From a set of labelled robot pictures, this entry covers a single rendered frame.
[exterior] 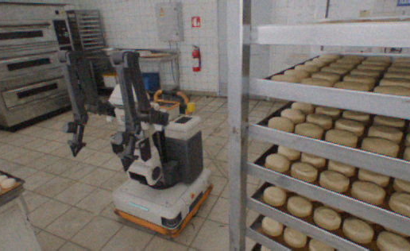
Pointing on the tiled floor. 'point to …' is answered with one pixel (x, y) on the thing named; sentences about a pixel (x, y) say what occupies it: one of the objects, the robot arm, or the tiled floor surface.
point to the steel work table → (144, 62)
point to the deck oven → (24, 62)
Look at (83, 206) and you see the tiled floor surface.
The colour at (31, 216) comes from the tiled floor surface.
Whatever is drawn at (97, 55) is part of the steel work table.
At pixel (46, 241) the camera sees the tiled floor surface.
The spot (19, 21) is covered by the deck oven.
